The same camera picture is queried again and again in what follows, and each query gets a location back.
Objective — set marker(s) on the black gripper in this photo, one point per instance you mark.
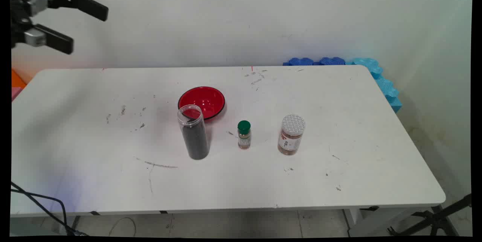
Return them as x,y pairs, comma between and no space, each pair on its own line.
17,8

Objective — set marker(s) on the clear jar of black seeds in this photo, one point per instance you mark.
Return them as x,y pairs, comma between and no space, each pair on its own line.
196,140

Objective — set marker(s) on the orange foam mat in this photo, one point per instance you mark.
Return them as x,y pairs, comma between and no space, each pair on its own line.
16,80

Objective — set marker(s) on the pink foam mat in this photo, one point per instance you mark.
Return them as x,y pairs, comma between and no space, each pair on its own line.
15,93

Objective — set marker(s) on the red bowl with black rim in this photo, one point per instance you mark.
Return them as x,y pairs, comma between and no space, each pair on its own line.
207,99

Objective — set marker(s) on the white table leg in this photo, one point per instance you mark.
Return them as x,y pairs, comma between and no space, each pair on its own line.
67,225
372,223

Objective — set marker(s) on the small green-capped spice bottle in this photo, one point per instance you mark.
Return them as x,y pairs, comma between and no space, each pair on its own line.
244,136

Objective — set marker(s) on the dark blue foam mat piece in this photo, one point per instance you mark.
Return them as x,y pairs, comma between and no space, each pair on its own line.
332,61
301,61

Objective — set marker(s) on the white-lidded brown spice jar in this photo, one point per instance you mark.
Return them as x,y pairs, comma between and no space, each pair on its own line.
290,140

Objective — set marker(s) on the light blue foam mat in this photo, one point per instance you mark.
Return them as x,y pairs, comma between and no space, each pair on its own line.
388,91

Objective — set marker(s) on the black tripod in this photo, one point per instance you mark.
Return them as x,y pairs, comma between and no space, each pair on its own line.
437,219

